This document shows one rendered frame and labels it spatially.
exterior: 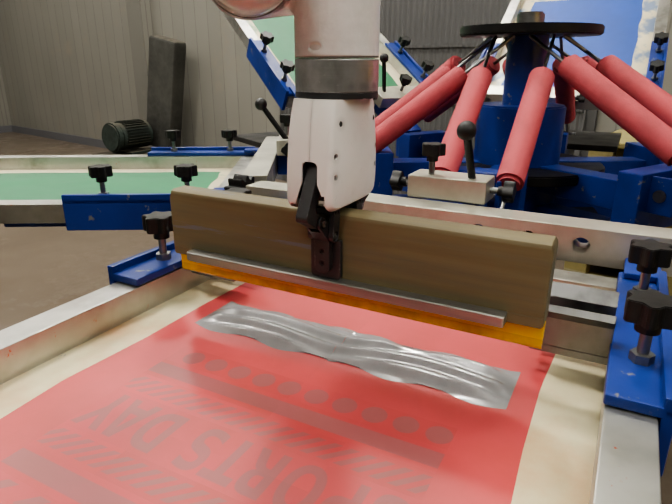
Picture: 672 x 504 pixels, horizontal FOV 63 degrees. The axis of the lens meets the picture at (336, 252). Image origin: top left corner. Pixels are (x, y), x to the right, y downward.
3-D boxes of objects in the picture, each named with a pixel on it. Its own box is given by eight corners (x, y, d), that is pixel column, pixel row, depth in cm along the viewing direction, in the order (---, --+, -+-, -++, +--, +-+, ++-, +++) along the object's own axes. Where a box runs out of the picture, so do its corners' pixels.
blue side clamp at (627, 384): (662, 478, 43) (681, 401, 40) (592, 458, 45) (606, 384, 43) (655, 324, 68) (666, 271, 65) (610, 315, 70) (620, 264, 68)
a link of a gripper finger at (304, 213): (321, 135, 50) (337, 179, 54) (284, 196, 46) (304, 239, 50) (333, 136, 49) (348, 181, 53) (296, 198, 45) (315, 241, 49)
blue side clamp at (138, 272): (142, 325, 67) (135, 272, 65) (114, 317, 69) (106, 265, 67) (278, 253, 92) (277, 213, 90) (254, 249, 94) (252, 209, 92)
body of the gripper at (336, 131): (327, 78, 55) (327, 187, 59) (270, 81, 47) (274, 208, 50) (396, 80, 52) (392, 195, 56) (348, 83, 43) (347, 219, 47)
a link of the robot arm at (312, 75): (327, 58, 55) (327, 87, 56) (278, 58, 47) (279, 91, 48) (397, 58, 51) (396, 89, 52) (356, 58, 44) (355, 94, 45)
